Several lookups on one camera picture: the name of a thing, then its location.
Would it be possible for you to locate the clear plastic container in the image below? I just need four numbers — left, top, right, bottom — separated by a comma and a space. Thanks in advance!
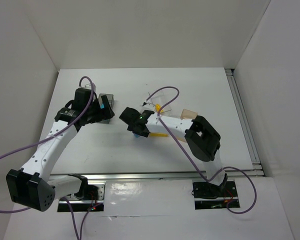
147, 90, 172, 115

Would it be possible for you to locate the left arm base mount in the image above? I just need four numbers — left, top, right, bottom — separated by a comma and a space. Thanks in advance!
65, 182, 106, 213

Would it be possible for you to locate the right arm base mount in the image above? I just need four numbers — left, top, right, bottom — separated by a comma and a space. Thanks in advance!
191, 180, 240, 210

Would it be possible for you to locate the grey translucent container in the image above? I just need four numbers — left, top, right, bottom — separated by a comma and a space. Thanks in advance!
97, 93, 116, 124

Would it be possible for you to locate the yellow lego plate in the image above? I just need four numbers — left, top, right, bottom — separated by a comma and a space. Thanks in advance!
149, 132, 169, 138

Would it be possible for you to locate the aluminium rail front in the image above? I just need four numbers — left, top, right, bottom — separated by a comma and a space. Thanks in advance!
49, 169, 265, 181

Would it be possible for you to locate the yellow lego brick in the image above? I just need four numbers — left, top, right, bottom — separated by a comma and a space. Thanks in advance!
155, 104, 164, 113

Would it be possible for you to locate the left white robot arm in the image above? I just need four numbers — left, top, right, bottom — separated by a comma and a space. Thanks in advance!
6, 88, 115, 212

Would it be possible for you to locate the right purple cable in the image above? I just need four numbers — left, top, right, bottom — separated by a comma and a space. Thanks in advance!
144, 86, 258, 215

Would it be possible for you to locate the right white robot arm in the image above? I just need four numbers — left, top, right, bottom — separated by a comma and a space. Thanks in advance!
119, 107, 228, 192

